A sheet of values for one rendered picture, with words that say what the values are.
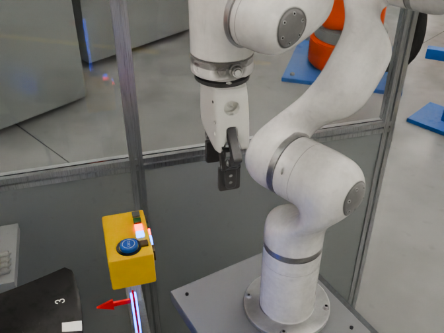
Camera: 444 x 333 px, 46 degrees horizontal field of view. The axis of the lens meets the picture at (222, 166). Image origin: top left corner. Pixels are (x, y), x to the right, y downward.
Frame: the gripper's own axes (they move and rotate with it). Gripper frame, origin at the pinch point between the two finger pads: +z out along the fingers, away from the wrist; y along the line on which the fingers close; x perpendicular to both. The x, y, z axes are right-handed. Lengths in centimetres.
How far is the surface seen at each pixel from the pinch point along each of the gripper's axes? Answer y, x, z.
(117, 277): 21.5, 17.9, 41.0
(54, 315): 0.8, 29.0, 25.7
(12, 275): 45, 44, 57
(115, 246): 26.1, 17.2, 35.8
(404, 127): 211, -192, 143
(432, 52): 218, -205, 91
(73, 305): 2.1, 25.9, 25.7
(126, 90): 70, 8, 20
